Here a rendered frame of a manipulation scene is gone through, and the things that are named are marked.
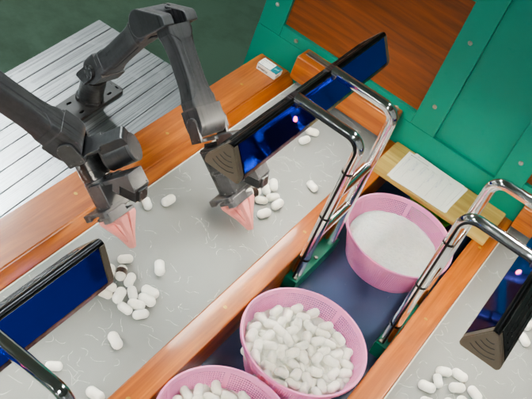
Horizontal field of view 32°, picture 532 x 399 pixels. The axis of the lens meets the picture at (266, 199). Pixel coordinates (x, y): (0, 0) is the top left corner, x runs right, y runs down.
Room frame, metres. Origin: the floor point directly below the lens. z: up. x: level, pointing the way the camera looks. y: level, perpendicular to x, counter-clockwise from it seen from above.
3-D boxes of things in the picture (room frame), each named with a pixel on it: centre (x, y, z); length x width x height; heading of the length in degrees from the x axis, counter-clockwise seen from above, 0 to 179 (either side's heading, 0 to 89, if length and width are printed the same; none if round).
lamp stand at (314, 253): (1.57, -0.07, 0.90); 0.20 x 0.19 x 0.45; 162
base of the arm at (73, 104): (1.78, 0.50, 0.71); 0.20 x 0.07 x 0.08; 166
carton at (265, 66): (2.07, 0.13, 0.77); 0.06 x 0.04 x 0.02; 72
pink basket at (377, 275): (1.67, -0.32, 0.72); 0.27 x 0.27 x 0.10
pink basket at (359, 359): (1.25, -0.18, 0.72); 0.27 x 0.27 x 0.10
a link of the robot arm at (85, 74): (1.78, 0.49, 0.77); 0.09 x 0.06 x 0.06; 147
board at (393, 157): (1.88, -0.39, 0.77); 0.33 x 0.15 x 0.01; 72
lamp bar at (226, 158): (1.60, 0.00, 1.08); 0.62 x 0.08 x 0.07; 162
